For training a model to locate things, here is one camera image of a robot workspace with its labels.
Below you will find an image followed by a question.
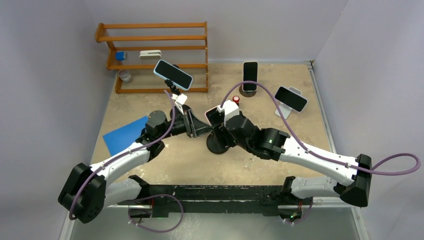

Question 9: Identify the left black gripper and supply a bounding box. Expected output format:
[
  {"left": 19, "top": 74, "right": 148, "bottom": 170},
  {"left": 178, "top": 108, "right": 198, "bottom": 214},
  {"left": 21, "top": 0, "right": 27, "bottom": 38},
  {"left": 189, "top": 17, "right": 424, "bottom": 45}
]
[{"left": 158, "top": 109, "right": 213, "bottom": 140}]

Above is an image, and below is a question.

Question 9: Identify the black round-base phone stand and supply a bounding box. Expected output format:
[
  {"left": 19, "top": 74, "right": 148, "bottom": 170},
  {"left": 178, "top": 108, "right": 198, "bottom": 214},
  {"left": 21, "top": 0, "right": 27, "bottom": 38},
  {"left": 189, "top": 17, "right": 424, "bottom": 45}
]
[{"left": 206, "top": 133, "right": 231, "bottom": 155}]

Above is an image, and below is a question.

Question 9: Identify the pink case phone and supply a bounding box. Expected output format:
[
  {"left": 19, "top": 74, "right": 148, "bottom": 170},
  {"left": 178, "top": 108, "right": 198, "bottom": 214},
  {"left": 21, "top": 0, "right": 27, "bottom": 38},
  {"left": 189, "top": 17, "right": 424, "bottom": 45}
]
[{"left": 204, "top": 106, "right": 223, "bottom": 126}]

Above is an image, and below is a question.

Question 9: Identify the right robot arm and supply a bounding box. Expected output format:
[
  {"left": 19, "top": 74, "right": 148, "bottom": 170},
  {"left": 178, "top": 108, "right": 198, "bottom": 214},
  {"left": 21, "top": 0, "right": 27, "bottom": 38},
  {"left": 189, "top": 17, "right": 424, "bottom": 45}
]
[{"left": 207, "top": 113, "right": 372, "bottom": 208}]

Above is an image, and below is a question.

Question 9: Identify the dark round phone stand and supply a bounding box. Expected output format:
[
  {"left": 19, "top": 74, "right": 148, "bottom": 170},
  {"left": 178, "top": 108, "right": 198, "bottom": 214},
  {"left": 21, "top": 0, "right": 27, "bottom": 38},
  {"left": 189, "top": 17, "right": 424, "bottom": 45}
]
[{"left": 238, "top": 84, "right": 257, "bottom": 98}]

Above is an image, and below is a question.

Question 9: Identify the blue case phone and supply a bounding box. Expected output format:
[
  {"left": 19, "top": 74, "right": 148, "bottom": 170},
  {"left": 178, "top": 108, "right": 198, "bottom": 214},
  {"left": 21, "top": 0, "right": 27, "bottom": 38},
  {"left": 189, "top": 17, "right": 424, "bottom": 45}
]
[{"left": 153, "top": 59, "right": 193, "bottom": 91}]

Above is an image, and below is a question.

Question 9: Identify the black tall phone stand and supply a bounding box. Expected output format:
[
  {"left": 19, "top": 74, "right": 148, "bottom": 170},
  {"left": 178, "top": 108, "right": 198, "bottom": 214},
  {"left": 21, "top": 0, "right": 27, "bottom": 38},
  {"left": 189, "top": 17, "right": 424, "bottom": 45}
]
[{"left": 165, "top": 64, "right": 185, "bottom": 95}]

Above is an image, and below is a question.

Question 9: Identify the white folding phone stand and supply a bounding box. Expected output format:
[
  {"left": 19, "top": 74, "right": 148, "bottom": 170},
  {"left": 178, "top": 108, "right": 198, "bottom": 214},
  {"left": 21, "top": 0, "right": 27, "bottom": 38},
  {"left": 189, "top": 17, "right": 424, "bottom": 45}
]
[{"left": 277, "top": 86, "right": 302, "bottom": 119}]

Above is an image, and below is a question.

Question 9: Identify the white case upright phone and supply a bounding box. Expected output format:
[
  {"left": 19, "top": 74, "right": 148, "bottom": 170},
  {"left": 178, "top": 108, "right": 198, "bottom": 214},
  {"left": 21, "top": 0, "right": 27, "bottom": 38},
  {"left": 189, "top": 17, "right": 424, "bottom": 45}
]
[{"left": 242, "top": 61, "right": 259, "bottom": 92}]

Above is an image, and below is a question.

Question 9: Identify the black phone on white stand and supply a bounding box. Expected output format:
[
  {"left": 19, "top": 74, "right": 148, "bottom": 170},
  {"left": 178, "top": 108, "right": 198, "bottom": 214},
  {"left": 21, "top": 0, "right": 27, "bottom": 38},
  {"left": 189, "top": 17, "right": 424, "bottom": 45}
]
[{"left": 274, "top": 86, "right": 308, "bottom": 112}]

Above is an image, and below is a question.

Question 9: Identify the red capped small bottle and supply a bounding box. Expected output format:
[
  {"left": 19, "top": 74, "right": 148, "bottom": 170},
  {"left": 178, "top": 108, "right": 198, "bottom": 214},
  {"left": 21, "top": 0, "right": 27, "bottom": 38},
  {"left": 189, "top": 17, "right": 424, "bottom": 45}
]
[{"left": 232, "top": 95, "right": 240, "bottom": 105}]

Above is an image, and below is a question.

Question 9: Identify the blue flat sheet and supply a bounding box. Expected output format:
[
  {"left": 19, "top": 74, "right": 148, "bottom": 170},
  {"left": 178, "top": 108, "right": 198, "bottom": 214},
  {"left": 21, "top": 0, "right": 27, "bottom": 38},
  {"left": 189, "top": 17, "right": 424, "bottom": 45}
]
[{"left": 102, "top": 116, "right": 148, "bottom": 156}]

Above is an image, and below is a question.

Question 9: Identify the white clip object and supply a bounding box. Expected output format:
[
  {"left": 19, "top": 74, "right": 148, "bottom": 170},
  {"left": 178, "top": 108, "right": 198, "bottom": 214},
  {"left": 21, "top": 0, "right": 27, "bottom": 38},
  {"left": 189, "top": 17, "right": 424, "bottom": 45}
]
[{"left": 139, "top": 49, "right": 162, "bottom": 60}]

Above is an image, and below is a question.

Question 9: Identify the blue white small object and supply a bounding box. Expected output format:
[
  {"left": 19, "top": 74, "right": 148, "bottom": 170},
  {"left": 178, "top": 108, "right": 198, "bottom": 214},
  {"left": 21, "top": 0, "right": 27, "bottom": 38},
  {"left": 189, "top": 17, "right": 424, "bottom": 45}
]
[{"left": 115, "top": 51, "right": 128, "bottom": 62}]

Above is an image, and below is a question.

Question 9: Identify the wooden shelf rack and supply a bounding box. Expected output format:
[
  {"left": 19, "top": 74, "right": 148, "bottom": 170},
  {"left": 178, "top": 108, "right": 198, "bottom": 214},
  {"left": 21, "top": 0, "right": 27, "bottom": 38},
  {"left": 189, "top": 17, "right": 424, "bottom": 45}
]
[{"left": 94, "top": 21, "right": 209, "bottom": 93}]

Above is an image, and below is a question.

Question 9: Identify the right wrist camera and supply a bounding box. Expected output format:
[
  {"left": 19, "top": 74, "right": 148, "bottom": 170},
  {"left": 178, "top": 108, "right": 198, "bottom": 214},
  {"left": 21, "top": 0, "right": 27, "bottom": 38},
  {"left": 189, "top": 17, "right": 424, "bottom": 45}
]
[{"left": 217, "top": 100, "right": 240, "bottom": 126}]

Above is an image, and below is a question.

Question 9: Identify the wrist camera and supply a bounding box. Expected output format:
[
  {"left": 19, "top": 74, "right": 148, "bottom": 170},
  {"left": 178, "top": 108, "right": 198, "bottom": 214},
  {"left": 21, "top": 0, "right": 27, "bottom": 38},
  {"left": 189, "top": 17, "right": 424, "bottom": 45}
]
[
  {"left": 171, "top": 93, "right": 188, "bottom": 115},
  {"left": 217, "top": 100, "right": 240, "bottom": 126}
]

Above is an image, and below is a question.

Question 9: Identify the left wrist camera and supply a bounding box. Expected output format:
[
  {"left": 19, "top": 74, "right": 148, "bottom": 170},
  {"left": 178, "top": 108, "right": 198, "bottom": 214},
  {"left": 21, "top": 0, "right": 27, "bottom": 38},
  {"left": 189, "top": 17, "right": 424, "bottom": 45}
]
[{"left": 171, "top": 93, "right": 188, "bottom": 115}]

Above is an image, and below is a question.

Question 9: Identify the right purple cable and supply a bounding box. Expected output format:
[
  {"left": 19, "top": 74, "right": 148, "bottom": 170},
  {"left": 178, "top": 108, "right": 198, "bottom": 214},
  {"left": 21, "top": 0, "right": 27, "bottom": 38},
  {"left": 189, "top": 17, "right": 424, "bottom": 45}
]
[{"left": 219, "top": 81, "right": 422, "bottom": 176}]

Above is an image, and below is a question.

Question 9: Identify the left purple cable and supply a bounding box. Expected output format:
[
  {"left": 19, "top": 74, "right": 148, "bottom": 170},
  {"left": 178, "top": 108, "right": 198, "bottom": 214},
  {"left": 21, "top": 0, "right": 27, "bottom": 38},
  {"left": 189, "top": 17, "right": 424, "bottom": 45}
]
[{"left": 68, "top": 89, "right": 176, "bottom": 221}]

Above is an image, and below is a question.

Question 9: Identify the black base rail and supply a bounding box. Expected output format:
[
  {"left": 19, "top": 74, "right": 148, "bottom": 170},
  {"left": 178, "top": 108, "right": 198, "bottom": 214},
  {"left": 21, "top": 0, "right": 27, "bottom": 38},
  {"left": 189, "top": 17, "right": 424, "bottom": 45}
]
[{"left": 127, "top": 184, "right": 314, "bottom": 220}]

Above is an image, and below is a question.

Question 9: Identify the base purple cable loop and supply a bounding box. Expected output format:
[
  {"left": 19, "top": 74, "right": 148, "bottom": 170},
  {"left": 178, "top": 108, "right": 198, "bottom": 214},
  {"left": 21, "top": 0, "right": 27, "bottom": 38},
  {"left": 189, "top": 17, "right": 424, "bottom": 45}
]
[{"left": 127, "top": 194, "right": 185, "bottom": 234}]

